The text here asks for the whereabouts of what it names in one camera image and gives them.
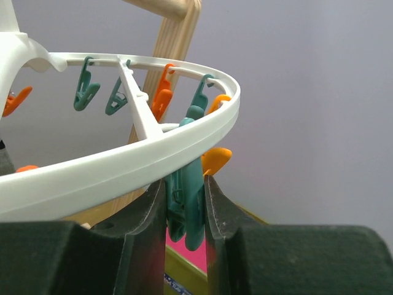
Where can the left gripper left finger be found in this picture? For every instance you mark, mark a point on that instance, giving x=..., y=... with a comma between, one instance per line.
x=123, y=254

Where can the white round clip hanger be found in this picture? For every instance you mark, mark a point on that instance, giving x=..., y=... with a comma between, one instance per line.
x=63, y=189

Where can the orange clothes peg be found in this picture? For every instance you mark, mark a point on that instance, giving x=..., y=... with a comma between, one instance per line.
x=217, y=157

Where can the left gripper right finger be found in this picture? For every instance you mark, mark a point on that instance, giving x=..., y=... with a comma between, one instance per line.
x=246, y=256

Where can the olive green bin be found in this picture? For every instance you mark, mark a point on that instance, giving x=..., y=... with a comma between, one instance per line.
x=185, y=271

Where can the teal clothes peg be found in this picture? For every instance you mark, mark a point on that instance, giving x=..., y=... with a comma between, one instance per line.
x=185, y=204

